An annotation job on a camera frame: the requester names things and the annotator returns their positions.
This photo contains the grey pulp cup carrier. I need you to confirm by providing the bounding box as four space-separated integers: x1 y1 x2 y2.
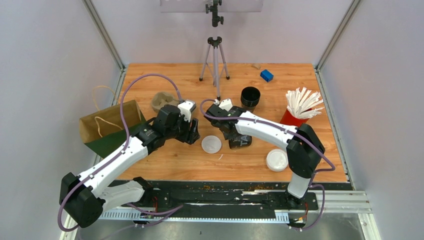
150 91 180 113

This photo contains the white plastic lid stack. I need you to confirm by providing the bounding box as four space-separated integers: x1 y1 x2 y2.
266 148 289 172

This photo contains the white wrapped straws bundle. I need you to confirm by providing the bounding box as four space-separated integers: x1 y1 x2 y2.
285 87 325 120

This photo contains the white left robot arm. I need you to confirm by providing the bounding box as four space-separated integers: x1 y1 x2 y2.
57 100 200 228

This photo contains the small tan block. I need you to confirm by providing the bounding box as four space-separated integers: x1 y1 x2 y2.
251 63 261 70

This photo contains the brown coffee cup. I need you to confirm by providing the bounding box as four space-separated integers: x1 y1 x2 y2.
228 134 253 149

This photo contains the red straw holder cup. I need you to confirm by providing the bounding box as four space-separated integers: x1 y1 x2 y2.
279 109 309 127

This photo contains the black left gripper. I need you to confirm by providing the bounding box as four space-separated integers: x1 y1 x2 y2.
165 113 202 145

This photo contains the grey camera tripod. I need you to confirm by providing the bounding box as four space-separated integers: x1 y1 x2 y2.
199 0 231 101

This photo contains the blue small block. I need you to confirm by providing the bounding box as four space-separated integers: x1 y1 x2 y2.
260 69 274 83

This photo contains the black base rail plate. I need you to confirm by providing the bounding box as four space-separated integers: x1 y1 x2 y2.
103 180 371 223

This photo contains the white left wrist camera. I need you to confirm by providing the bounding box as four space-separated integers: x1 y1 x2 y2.
177 99 196 123

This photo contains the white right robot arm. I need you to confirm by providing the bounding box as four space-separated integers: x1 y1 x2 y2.
202 104 325 209

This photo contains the green paper bag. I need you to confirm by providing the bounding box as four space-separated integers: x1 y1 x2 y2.
79 100 146 159

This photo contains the white single cup lid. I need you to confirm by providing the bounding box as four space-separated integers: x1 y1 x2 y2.
201 135 222 154

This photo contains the black paper cup stack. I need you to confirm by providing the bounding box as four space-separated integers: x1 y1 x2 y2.
240 86 261 112

